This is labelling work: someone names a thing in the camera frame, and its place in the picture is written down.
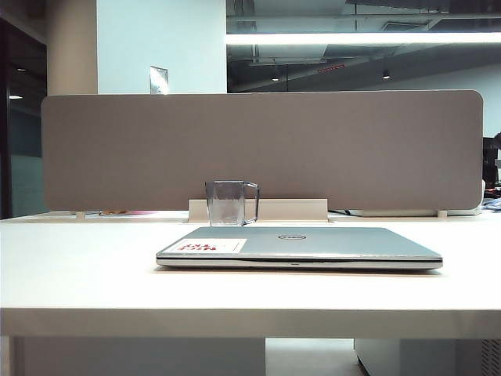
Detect beige fabric desk partition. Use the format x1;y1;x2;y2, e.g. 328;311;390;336
41;89;485;212

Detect clear square plastic cup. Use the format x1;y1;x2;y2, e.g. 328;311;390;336
204;179;262;227

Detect pink papers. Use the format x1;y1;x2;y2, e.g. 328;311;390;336
84;209;157;218

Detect person in dark clothes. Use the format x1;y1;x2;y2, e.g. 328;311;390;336
482;132;501;183

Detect white red-lettered sticker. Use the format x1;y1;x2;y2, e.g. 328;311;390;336
171;237;247;254

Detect white desk support panel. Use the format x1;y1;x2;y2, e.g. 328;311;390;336
10;337;267;376

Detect silver Dell laptop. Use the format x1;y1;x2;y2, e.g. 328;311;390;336
155;226;444;270

